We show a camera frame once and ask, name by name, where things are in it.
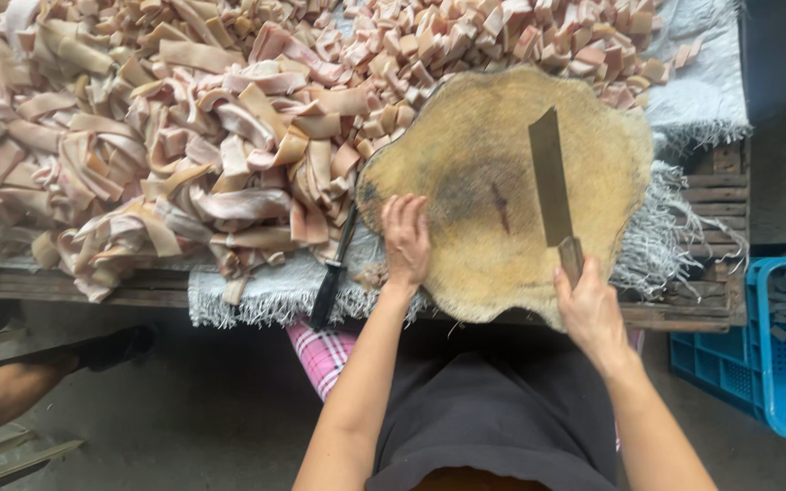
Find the pink plaid cloth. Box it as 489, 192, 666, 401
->
285, 321, 361, 403

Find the person's left hand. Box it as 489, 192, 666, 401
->
379, 193, 433, 291

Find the white woven sack cloth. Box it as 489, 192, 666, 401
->
187, 0, 753, 330

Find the pile of long pork skin strips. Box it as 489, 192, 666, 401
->
0, 0, 383, 305

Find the person's right hand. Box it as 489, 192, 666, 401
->
552, 256, 630, 373

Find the black-handled knife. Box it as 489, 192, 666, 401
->
307, 203, 360, 332

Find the person's black apron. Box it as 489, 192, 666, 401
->
364, 319, 620, 491

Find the wooden pallet table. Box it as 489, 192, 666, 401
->
0, 140, 753, 335

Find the round wooden chopping block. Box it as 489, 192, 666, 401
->
355, 64, 655, 330

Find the cleaver with wooden handle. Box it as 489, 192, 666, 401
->
527, 105, 585, 289

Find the heap of small cut pork pieces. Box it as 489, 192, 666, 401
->
226, 0, 705, 161

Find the blue plastic crate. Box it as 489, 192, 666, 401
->
669, 256, 786, 443

